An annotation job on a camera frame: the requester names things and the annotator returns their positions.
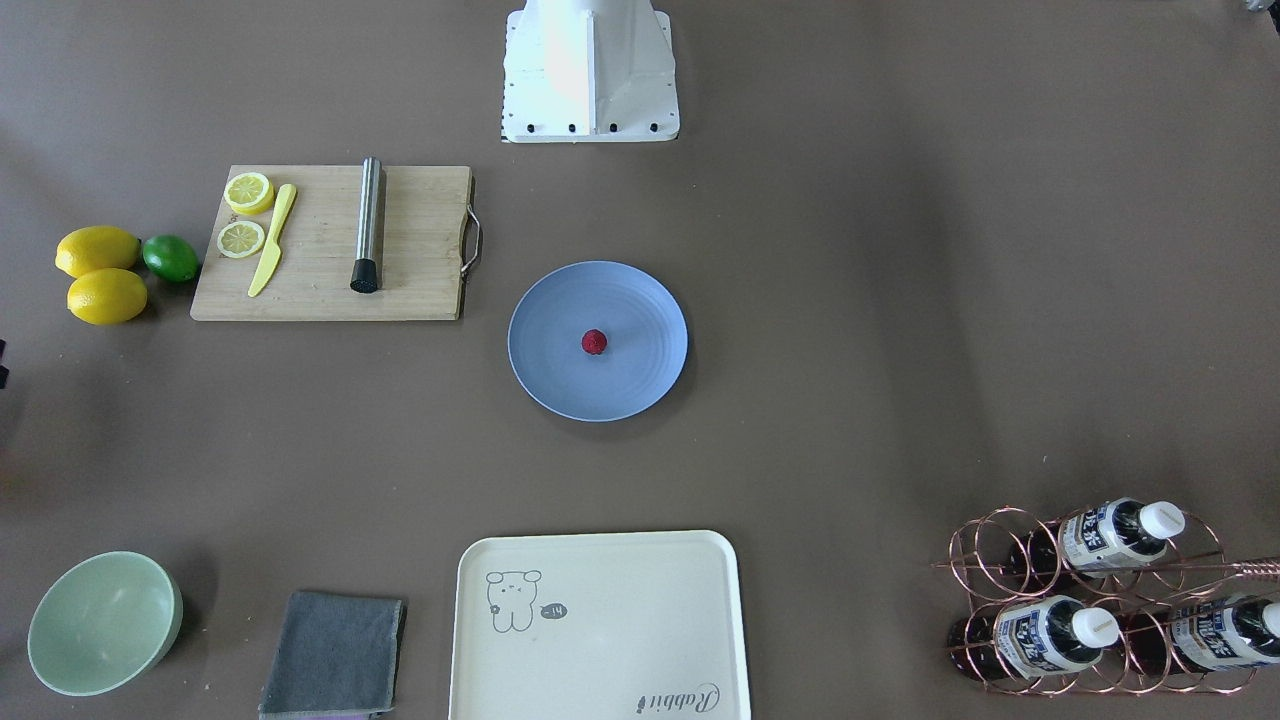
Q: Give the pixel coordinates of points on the blue round plate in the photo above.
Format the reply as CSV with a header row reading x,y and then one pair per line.
x,y
648,341

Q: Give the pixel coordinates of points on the red strawberry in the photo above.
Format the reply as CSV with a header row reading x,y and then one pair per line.
x,y
594,342

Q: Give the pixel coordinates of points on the wooden cutting board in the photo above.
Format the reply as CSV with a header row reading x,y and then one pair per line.
x,y
421,251

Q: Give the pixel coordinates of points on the cream rabbit tray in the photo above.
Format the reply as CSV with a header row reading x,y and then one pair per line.
x,y
640,625

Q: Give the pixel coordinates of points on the steel muddler black tip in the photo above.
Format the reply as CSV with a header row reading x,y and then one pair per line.
x,y
365,276

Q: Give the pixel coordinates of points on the yellow plastic knife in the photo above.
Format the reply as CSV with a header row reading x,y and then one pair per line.
x,y
271,253

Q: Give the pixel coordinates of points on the lemon slice upper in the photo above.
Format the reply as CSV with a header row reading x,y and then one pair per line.
x,y
240,239

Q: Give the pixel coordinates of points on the grey folded cloth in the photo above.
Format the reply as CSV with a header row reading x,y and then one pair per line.
x,y
336,658

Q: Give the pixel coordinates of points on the lemon half lower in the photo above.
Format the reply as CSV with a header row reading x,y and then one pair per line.
x,y
249,193

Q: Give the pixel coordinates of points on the green lime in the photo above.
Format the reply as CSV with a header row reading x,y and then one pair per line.
x,y
171,258

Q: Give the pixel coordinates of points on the dark drink bottle front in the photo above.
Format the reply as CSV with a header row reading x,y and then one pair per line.
x,y
1056,635

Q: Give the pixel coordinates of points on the dark drink bottle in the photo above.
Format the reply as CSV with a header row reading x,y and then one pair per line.
x,y
1236,632
1112,538
1056,635

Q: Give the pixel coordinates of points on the yellow lemon lower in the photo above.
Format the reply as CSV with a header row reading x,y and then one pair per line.
x,y
96,247

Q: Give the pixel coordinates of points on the green bowl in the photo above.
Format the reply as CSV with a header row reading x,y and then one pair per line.
x,y
106,621

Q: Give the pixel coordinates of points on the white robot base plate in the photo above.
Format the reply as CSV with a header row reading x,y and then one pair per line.
x,y
589,72

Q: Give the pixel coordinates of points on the copper wire bottle rack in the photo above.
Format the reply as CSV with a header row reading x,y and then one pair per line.
x,y
991,557

